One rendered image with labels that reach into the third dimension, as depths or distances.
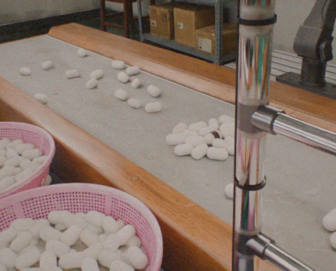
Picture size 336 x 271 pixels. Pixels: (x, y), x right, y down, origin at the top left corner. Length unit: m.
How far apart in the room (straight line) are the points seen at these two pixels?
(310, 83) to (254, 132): 0.85
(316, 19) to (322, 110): 0.36
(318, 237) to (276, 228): 0.05
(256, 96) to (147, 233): 0.28
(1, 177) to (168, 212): 0.31
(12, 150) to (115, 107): 0.24
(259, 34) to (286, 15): 3.00
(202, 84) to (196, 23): 2.51
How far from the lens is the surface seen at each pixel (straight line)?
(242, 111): 0.31
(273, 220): 0.56
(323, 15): 1.12
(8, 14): 5.19
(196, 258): 0.50
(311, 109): 0.81
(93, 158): 0.67
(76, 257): 0.52
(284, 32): 3.32
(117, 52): 1.22
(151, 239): 0.52
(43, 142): 0.77
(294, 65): 1.35
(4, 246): 0.58
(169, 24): 3.72
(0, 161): 0.77
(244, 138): 0.32
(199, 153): 0.67
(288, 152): 0.71
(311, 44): 1.10
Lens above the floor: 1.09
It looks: 28 degrees down
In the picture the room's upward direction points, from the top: 3 degrees counter-clockwise
